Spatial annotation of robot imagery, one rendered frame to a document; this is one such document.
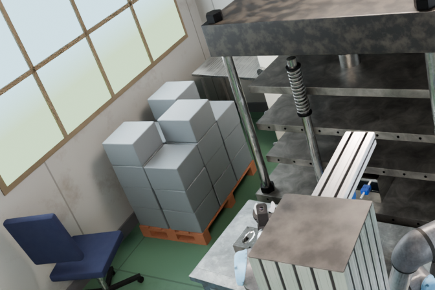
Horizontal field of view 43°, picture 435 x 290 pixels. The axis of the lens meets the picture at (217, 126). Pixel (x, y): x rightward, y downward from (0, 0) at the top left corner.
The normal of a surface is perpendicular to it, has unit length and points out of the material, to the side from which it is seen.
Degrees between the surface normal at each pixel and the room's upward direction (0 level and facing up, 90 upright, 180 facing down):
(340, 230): 0
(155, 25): 90
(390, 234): 0
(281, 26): 90
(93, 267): 0
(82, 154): 90
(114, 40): 90
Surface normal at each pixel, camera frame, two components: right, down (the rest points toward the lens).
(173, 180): -0.43, 0.55
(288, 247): -0.29, -0.84
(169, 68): 0.84, 0.01
